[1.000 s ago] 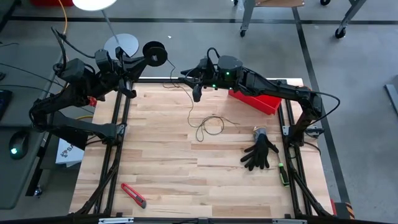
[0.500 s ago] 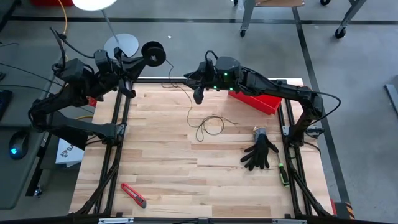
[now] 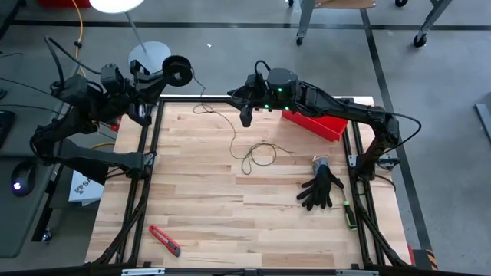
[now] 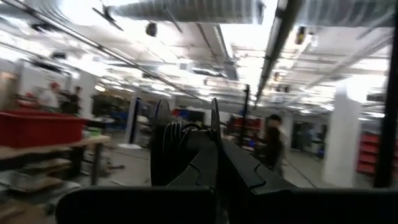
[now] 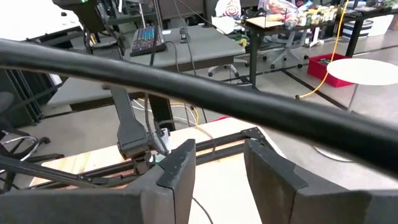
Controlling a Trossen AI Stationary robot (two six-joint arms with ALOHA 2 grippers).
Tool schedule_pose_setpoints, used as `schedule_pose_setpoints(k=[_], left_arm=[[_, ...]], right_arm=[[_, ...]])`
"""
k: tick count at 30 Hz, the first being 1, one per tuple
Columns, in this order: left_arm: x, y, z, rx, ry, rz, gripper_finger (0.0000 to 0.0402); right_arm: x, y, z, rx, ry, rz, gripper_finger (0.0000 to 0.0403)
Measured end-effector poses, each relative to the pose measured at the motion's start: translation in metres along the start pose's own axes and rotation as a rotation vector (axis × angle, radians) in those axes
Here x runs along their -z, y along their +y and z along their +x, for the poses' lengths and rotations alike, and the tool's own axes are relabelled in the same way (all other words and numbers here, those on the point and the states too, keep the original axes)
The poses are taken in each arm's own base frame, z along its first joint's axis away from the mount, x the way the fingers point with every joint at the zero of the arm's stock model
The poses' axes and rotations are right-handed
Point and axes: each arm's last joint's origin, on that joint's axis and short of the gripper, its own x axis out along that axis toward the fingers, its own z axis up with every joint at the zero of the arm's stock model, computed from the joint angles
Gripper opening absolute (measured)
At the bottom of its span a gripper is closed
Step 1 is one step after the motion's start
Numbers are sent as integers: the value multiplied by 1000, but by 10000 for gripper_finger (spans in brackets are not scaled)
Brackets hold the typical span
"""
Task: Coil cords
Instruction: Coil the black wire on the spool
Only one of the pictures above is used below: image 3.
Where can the white printed box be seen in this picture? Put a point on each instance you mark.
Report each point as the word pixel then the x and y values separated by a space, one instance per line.
pixel 82 189

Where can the red flat object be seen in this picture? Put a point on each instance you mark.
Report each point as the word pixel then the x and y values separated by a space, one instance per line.
pixel 61 3

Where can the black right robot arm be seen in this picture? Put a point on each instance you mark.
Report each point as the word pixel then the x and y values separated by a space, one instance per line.
pixel 345 111

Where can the round white table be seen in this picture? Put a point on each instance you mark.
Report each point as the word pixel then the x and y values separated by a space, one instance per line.
pixel 153 51

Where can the grey desk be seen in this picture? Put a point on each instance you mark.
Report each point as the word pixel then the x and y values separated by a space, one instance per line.
pixel 23 115

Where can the red utility knife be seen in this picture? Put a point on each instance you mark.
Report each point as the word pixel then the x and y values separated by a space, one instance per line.
pixel 165 240

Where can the green black screwdriver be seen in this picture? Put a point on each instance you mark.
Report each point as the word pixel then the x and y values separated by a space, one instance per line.
pixel 350 218

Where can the black orange striped block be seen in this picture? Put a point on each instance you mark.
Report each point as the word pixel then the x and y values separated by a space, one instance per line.
pixel 422 258

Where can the silver metal bracket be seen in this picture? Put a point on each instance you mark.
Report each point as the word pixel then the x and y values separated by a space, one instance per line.
pixel 142 272
pixel 356 273

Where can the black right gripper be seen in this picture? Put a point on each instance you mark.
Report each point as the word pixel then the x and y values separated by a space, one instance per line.
pixel 257 99

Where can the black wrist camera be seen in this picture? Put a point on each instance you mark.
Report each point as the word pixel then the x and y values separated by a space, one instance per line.
pixel 112 78
pixel 251 81

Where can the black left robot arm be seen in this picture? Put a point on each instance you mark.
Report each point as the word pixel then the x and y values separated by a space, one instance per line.
pixel 99 155

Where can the black work glove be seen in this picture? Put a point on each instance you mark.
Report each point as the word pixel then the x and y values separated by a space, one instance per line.
pixel 322 188

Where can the grey wood-topped cart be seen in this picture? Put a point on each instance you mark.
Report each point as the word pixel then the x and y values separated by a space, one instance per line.
pixel 307 15

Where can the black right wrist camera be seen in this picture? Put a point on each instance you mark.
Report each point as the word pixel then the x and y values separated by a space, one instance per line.
pixel 251 81

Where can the black computer mouse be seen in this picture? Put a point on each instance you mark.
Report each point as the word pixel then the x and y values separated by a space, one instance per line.
pixel 23 178

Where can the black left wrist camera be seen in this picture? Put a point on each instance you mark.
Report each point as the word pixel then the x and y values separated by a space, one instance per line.
pixel 112 78

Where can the grey wheeled cart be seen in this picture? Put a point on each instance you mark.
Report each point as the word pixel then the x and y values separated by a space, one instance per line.
pixel 435 15

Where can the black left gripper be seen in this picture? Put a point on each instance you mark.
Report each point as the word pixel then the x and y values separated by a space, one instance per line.
pixel 138 92

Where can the black aluminium table frame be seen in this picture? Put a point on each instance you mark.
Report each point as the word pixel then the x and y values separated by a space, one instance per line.
pixel 180 100

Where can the red plastic bin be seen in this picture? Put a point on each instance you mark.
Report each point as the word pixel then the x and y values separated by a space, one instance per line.
pixel 322 126

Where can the black desk leg with caster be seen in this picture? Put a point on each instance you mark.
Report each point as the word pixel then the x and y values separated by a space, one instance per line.
pixel 42 218

